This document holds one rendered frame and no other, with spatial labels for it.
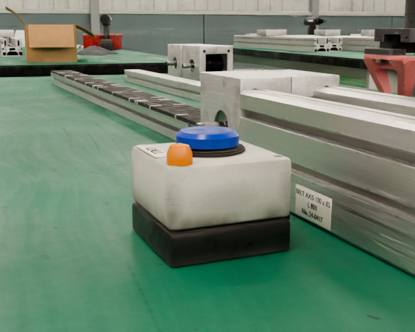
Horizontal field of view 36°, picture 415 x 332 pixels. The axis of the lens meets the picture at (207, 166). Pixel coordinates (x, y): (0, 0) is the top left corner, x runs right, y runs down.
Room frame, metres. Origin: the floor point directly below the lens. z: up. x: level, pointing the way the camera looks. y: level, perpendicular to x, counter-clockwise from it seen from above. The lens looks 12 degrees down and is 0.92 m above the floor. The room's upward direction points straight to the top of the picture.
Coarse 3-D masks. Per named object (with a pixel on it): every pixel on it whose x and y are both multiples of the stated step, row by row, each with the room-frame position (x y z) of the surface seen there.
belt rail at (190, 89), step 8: (128, 72) 1.66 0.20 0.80; (136, 72) 1.59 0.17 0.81; (144, 72) 1.58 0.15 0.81; (152, 72) 1.58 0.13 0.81; (128, 80) 1.66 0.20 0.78; (136, 80) 1.60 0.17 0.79; (144, 80) 1.56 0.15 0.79; (152, 80) 1.48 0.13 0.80; (160, 80) 1.43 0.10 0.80; (168, 80) 1.38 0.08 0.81; (176, 80) 1.34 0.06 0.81; (184, 80) 1.34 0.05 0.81; (192, 80) 1.34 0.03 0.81; (152, 88) 1.48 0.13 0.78; (160, 88) 1.43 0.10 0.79; (168, 88) 1.38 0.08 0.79; (176, 88) 1.35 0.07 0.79; (184, 88) 1.29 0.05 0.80; (192, 88) 1.25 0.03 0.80; (184, 96) 1.29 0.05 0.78; (192, 96) 1.25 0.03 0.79
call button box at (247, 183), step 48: (144, 144) 0.42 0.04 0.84; (240, 144) 0.41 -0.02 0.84; (144, 192) 0.39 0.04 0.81; (192, 192) 0.36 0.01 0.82; (240, 192) 0.37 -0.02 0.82; (288, 192) 0.38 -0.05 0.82; (144, 240) 0.40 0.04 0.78; (192, 240) 0.36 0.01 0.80; (240, 240) 0.37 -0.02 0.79; (288, 240) 0.38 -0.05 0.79
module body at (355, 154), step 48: (240, 96) 0.54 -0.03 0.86; (288, 96) 0.49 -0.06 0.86; (336, 96) 0.54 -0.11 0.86; (384, 96) 0.49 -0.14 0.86; (288, 144) 0.47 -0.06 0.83; (336, 144) 0.41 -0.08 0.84; (384, 144) 0.37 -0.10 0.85; (336, 192) 0.41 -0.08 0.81; (384, 192) 0.36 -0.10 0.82; (384, 240) 0.36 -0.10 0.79
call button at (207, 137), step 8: (184, 128) 0.41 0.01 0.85; (192, 128) 0.41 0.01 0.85; (200, 128) 0.40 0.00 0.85; (208, 128) 0.40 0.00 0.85; (216, 128) 0.40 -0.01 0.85; (224, 128) 0.41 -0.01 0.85; (232, 128) 0.41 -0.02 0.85; (176, 136) 0.40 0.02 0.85; (184, 136) 0.39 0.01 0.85; (192, 136) 0.39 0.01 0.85; (200, 136) 0.38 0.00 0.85; (208, 136) 0.38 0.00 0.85; (216, 136) 0.38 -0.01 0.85; (224, 136) 0.39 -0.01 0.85; (232, 136) 0.39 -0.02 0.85; (192, 144) 0.38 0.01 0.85; (200, 144) 0.38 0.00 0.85; (208, 144) 0.38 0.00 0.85; (216, 144) 0.38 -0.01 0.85; (224, 144) 0.39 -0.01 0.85; (232, 144) 0.39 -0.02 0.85
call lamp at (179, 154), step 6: (174, 144) 0.36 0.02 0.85; (180, 144) 0.36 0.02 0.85; (186, 144) 0.36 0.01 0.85; (168, 150) 0.36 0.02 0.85; (174, 150) 0.36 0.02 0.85; (180, 150) 0.36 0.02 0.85; (186, 150) 0.36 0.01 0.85; (168, 156) 0.36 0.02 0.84; (174, 156) 0.36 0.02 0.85; (180, 156) 0.36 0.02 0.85; (186, 156) 0.36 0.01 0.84; (168, 162) 0.36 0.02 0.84; (174, 162) 0.36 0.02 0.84; (180, 162) 0.36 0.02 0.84; (186, 162) 0.36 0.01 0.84
